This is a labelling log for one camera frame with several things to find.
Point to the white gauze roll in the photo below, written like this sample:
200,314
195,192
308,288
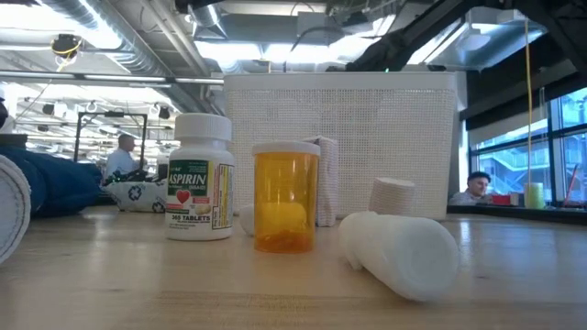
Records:
246,220
403,256

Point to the orange vial white cap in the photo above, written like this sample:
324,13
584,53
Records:
285,201

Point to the white ceiling pipe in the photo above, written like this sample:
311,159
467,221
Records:
114,78

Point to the red box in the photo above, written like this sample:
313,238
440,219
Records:
501,200

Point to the person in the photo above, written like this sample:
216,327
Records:
121,160
477,188

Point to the black ceiling camera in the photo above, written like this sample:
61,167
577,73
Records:
66,45

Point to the green spool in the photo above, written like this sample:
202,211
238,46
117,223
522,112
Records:
535,196

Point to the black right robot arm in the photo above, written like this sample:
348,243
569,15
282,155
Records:
413,36

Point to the silver ventilation duct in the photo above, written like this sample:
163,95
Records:
137,46

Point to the white pouch blue cross print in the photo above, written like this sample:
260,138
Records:
137,194

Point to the white round object edge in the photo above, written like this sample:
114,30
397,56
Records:
11,211

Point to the blue fabric wrap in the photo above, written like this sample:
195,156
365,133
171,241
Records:
59,183

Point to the tall tan bandage roll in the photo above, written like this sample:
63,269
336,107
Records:
328,183

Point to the white mesh plastic basket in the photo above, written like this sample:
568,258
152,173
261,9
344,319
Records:
367,137

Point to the white aspirin bottle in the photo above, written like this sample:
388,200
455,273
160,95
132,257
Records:
199,183

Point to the black background frame stand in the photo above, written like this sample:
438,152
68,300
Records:
144,133

